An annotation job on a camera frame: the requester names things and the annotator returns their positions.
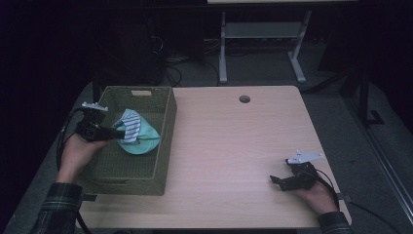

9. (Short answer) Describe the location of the thin black floor cable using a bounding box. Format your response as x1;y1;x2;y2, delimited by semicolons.
348;201;401;234

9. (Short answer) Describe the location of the green woven basket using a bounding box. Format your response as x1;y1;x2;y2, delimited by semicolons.
76;85;178;197

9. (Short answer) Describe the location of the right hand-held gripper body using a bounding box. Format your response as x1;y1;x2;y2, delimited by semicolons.
284;149;324;192

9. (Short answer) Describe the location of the person's right hand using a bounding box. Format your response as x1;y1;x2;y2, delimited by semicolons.
291;182;339;216

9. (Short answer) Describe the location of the person's left hand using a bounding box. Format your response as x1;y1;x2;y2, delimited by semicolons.
56;134;110;185

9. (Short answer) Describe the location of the teal shirt with striped sleeves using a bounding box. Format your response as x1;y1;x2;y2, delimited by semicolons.
112;108;162;156

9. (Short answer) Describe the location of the right hand-held gripper black cable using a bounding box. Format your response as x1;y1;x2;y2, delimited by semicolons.
312;168;341;211

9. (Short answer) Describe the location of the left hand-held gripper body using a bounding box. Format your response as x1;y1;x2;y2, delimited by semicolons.
74;100;110;143

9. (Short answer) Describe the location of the tangle of floor cables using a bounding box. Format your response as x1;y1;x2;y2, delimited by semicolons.
148;34;222;88

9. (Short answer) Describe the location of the metal floor rail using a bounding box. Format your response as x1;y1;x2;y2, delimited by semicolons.
344;97;413;226

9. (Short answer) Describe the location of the dark floor stand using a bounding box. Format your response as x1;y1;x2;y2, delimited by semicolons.
317;62;386;129

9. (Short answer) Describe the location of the grey metal stand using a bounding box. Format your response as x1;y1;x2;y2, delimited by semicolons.
218;9;313;85

